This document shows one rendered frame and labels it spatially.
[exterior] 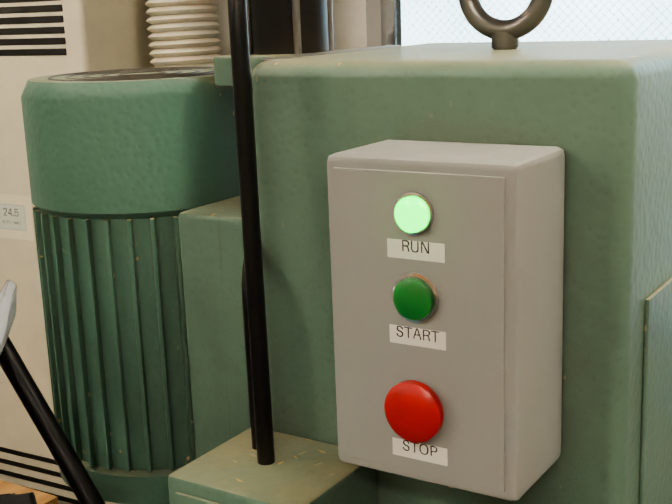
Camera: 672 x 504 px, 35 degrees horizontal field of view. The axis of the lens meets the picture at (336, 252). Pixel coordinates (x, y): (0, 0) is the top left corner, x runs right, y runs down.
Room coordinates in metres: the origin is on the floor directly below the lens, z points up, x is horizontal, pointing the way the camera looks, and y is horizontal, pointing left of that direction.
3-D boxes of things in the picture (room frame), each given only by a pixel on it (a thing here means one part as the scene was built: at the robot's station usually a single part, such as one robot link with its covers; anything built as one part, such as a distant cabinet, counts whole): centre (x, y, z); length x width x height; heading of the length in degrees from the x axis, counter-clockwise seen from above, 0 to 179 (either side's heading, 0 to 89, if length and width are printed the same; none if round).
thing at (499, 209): (0.50, -0.05, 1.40); 0.10 x 0.06 x 0.16; 57
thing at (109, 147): (0.79, 0.14, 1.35); 0.18 x 0.18 x 0.31
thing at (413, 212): (0.47, -0.04, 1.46); 0.02 x 0.01 x 0.02; 57
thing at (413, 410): (0.47, -0.03, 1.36); 0.03 x 0.01 x 0.03; 57
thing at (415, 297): (0.47, -0.04, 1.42); 0.02 x 0.01 x 0.02; 57
